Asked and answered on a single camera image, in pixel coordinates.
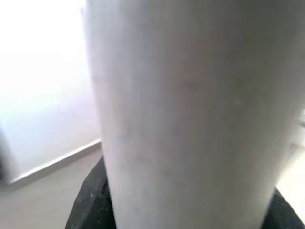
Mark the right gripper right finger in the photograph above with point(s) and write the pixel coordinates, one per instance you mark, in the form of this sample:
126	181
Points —
283	217

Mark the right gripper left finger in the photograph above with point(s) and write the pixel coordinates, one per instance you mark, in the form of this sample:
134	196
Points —
93	210

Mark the white plastic table leg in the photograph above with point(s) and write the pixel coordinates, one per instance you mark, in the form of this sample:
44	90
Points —
190	107

